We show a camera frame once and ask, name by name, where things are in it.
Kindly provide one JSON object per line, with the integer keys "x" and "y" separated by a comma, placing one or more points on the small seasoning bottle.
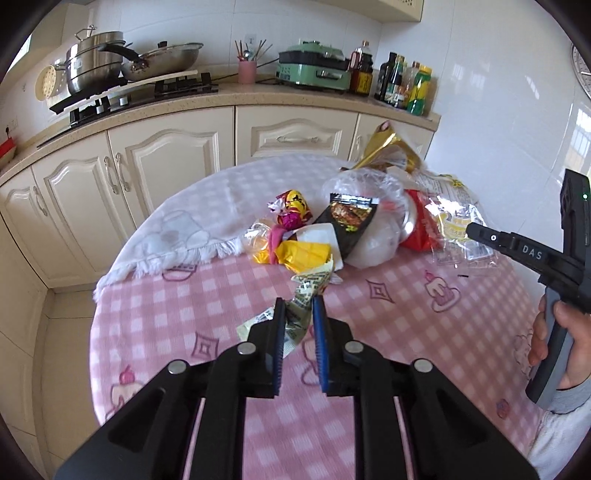
{"x": 412, "y": 78}

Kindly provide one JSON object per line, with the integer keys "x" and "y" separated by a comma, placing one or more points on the red container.
{"x": 7, "y": 148}

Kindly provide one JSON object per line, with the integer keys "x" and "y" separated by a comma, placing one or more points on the pink wrapper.
{"x": 278, "y": 237}

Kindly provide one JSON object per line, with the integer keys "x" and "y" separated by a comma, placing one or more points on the gold foil wrapper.
{"x": 388, "y": 143}

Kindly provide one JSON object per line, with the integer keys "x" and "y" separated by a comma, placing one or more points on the pink utensil holder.
{"x": 247, "y": 73}

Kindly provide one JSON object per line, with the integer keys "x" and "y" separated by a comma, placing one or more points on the white paper piece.
{"x": 318, "y": 233}

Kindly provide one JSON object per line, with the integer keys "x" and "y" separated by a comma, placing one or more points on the cream perforated steamer plate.
{"x": 45, "y": 83}

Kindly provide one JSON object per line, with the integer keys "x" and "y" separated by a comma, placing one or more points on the large soy sauce bottle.
{"x": 361, "y": 74}

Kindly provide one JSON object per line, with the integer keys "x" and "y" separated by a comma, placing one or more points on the round metal steamer rack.
{"x": 584, "y": 69}

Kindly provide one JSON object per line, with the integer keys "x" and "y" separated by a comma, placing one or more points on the person's right hand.
{"x": 579, "y": 350}

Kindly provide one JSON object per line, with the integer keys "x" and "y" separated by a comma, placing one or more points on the dark bottle with label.
{"x": 400, "y": 85}

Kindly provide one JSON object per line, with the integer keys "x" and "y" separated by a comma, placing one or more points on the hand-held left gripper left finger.
{"x": 279, "y": 350}

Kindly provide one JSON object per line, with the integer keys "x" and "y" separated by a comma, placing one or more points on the small clear plastic wrapper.
{"x": 256, "y": 233}

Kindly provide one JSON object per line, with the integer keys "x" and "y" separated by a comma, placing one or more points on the green electric cooker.
{"x": 314, "y": 67}

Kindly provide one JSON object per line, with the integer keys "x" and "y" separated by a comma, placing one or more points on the white fringed cloth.
{"x": 207, "y": 207}

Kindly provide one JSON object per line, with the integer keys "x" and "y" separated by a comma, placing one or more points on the cream bottle tray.
{"x": 434, "y": 116}

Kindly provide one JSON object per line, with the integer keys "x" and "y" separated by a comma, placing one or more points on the black snack packet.
{"x": 346, "y": 217}

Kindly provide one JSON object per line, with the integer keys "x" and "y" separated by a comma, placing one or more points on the black gas stove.
{"x": 138, "y": 94}

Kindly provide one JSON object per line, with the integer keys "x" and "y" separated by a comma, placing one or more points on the person's right forearm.
{"x": 563, "y": 438}

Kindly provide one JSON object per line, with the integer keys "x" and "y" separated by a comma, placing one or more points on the steel steamer pot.
{"x": 92, "y": 64}

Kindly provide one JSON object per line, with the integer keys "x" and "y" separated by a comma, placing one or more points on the clear bag with yellow print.
{"x": 461, "y": 217}

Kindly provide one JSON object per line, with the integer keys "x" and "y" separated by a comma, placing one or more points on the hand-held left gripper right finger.
{"x": 321, "y": 350}

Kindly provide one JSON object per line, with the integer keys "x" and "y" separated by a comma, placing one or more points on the bundle of chopsticks and spoons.
{"x": 249, "y": 51}

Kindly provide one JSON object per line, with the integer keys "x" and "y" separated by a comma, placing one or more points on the red snack package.
{"x": 420, "y": 226}

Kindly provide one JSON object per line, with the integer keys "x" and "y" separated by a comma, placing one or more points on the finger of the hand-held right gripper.
{"x": 487, "y": 236}

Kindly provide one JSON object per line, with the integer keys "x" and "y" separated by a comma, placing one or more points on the green bottle with yellow cap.
{"x": 422, "y": 92}

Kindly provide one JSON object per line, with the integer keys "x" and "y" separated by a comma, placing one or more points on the wok with glass lid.
{"x": 166, "y": 57}

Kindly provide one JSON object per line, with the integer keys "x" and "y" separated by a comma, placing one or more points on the white translucent plastic bag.
{"x": 374, "y": 184}

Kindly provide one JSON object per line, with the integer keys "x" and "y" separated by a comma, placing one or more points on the pink checkered tablecloth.
{"x": 184, "y": 300}

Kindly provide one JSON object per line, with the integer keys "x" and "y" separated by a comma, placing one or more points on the dark glass bottle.
{"x": 387, "y": 78}

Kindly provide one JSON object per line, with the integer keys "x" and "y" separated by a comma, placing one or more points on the red and yellow candy wrapper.
{"x": 293, "y": 205}

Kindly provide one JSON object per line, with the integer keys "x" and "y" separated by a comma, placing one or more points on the white wall outlet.
{"x": 250, "y": 40}
{"x": 10, "y": 127}

